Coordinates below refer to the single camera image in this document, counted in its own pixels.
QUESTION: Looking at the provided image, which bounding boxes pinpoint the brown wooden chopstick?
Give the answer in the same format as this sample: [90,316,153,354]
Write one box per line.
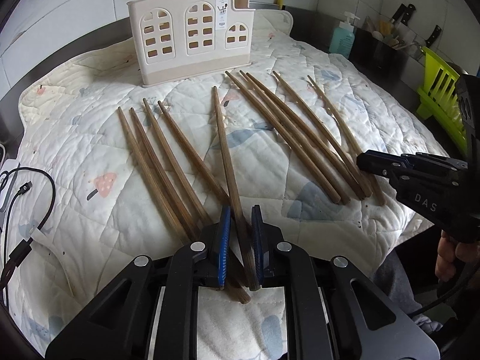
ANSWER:
[157,101,251,304]
[245,71,374,199]
[212,86,260,291]
[142,98,213,226]
[129,108,199,242]
[224,71,341,204]
[117,107,190,244]
[272,71,373,197]
[237,69,367,201]
[307,76,386,206]

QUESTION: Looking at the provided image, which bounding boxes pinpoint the right human hand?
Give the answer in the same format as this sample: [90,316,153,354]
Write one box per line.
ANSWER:
[435,231,479,282]

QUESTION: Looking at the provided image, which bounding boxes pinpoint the lime green dish rack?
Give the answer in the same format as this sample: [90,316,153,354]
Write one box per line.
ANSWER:
[416,46,467,155]

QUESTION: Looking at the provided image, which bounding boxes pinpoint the white quilted patterned mat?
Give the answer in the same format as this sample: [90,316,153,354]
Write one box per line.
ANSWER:
[5,10,445,354]

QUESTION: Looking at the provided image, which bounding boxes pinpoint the black utensil caddy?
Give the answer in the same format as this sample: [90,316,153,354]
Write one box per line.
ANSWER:
[349,28,425,90]

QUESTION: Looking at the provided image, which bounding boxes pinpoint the teal soap pump bottle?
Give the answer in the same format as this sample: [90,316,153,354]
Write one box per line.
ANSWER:
[329,11,359,59]

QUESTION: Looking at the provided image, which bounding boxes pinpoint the cream plastic utensil holder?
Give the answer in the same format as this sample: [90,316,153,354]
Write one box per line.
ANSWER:
[127,0,255,86]

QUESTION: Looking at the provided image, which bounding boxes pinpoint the black-handled kitchen knife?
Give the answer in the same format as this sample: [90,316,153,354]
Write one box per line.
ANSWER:
[400,4,416,26]
[389,3,407,24]
[425,25,442,48]

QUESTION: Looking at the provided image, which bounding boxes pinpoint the black usb cable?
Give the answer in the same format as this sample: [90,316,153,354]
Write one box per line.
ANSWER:
[0,166,57,293]

